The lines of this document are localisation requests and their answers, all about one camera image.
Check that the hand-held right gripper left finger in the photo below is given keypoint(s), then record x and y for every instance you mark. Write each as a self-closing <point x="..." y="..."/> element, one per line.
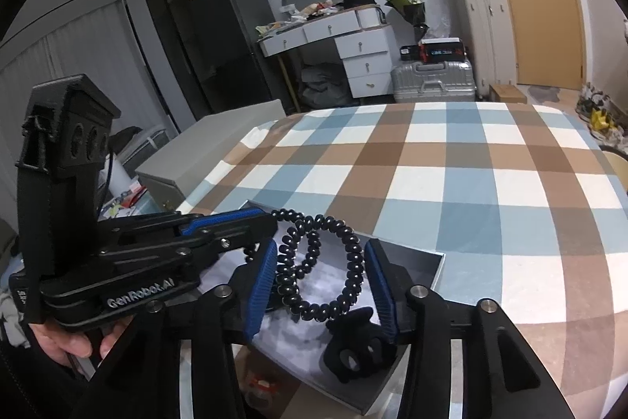
<point x="262" y="286"/>

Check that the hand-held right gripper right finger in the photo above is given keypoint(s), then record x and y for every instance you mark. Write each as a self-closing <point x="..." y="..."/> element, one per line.
<point x="380" y="286"/>

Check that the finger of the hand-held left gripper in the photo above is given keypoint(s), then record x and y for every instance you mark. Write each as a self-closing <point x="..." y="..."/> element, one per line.
<point x="235" y="238"/>
<point x="221" y="221"/>

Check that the black fuzzy hair clip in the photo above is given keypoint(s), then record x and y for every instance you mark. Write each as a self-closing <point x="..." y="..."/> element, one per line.
<point x="343" y="350"/>

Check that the grey cardboard box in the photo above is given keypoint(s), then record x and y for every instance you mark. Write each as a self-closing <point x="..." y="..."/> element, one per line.
<point x="294" y="365"/>

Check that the red and white hair accessory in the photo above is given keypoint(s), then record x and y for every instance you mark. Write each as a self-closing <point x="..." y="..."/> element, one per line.
<point x="257" y="387"/>

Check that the person's left hand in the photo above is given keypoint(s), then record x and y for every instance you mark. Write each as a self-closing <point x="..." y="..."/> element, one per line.
<point x="64" y="343"/>

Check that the plaid blanket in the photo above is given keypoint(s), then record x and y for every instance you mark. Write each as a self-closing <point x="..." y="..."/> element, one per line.
<point x="490" y="203"/>

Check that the grey curtain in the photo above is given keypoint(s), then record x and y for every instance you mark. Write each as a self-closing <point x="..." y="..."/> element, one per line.
<point x="73" y="51"/>

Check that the grey clothes pile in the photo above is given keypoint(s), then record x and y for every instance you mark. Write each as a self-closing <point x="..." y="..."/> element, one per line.
<point x="324" y="87"/>

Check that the black fridge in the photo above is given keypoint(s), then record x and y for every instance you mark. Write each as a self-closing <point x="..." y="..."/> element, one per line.
<point x="230" y="41"/>

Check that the dark tall cabinet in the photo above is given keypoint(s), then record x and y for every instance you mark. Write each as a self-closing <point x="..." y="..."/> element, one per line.
<point x="167" y="36"/>

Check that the silver suitcase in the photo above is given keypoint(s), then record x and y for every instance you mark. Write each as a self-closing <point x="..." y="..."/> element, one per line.
<point x="431" y="80"/>

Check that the pile of desk clutter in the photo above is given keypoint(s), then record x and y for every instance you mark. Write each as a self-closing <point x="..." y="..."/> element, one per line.
<point x="294" y="16"/>

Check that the white desk with drawers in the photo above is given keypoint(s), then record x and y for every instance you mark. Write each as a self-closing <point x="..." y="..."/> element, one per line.
<point x="365" y="55"/>

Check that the small brown cardboard box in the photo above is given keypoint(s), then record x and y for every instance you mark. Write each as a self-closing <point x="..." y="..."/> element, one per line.
<point x="508" y="94"/>

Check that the small black box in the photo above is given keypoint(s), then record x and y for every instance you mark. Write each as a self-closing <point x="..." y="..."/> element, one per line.
<point x="409" y="54"/>

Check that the black and red box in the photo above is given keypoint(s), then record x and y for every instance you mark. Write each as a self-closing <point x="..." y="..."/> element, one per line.
<point x="441" y="51"/>

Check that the white suitcase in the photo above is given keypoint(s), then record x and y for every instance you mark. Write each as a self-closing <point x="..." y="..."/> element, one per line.
<point x="483" y="36"/>

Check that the black wrapped bouquet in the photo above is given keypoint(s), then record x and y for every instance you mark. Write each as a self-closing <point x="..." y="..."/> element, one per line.
<point x="409" y="11"/>

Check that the pile of shoes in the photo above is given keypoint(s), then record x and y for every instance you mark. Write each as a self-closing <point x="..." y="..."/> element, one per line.
<point x="601" y="117"/>

